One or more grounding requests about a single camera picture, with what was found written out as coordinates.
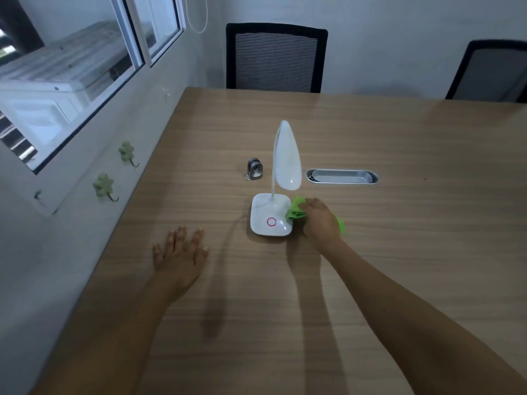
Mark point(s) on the person's right hand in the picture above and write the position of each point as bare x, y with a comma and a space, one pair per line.
321, 222

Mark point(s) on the person's left hand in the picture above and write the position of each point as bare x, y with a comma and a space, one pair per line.
181, 263

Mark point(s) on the person's left middle finger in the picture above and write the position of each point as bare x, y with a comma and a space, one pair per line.
181, 236

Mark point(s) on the person's left thumb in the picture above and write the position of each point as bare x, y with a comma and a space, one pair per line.
205, 255

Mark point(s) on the person's left little finger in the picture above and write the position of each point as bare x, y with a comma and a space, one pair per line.
157, 251

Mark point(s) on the person's right fingers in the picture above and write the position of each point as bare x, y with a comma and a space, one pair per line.
308, 204

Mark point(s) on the green cleaning cloth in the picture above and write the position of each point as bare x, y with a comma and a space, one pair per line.
294, 209

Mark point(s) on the person's right forearm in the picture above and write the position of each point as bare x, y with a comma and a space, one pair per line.
411, 320

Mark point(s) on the person's left forearm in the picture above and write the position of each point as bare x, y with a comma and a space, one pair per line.
123, 329

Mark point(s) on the white desk lamp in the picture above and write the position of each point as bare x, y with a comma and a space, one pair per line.
284, 168

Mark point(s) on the small grey metal clip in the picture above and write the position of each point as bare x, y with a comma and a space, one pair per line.
255, 169

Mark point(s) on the black mesh office chair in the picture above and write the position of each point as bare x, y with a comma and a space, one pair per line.
274, 59
490, 71

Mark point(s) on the white outdoor air conditioner unit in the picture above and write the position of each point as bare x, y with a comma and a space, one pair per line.
53, 82

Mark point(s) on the green flower wall hook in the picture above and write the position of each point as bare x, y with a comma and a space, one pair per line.
127, 152
104, 185

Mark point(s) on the white sliding window frame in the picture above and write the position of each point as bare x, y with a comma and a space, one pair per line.
136, 32

